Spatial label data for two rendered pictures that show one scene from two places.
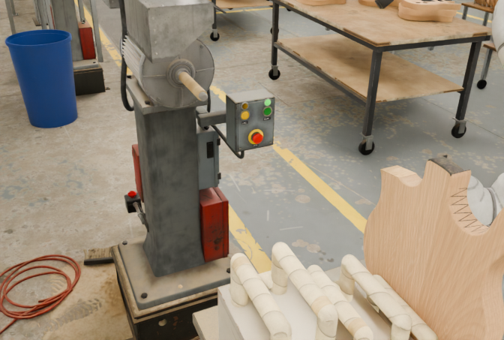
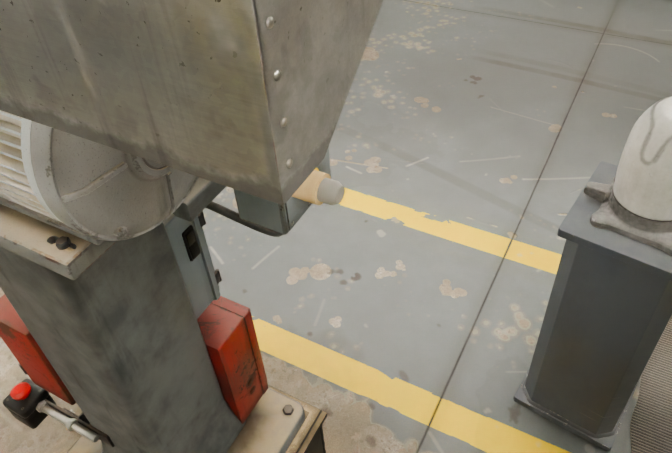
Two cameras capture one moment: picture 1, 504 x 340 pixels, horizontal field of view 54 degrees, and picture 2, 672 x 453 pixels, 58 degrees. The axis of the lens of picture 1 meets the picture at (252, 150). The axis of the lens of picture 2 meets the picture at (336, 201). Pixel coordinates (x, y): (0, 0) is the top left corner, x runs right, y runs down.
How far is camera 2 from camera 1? 1.07 m
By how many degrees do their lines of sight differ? 31
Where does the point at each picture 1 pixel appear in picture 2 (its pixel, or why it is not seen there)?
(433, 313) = not seen: outside the picture
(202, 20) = not seen: outside the picture
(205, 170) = (194, 284)
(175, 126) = (126, 246)
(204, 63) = not seen: hidden behind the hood
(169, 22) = (312, 15)
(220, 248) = (256, 385)
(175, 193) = (165, 365)
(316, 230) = (302, 240)
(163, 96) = (131, 218)
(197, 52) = not seen: hidden behind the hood
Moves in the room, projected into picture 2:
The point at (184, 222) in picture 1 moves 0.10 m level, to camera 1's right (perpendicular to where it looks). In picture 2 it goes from (193, 396) to (236, 369)
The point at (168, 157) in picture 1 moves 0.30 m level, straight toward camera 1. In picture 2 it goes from (132, 315) to (257, 430)
